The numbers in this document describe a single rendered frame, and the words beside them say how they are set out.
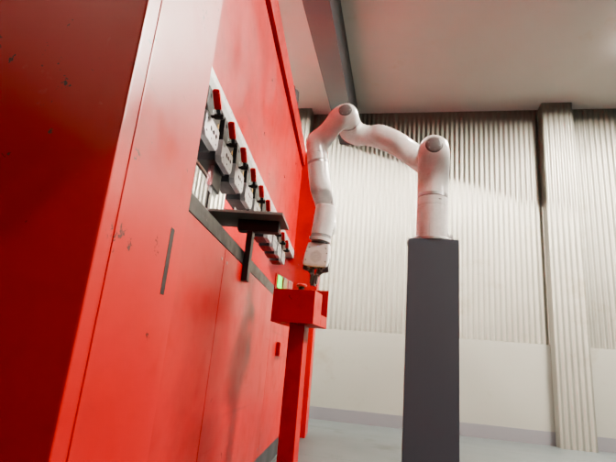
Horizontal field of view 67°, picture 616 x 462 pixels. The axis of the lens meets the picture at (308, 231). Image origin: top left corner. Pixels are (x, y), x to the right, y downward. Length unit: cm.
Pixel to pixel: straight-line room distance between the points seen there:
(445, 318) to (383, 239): 352
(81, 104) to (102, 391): 33
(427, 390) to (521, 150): 428
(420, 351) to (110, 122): 135
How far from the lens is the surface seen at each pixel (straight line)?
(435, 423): 171
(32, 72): 68
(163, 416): 109
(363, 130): 207
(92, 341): 56
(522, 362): 512
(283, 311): 172
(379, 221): 525
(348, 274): 513
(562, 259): 522
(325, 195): 196
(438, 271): 174
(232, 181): 186
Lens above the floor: 52
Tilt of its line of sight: 16 degrees up
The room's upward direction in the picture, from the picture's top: 5 degrees clockwise
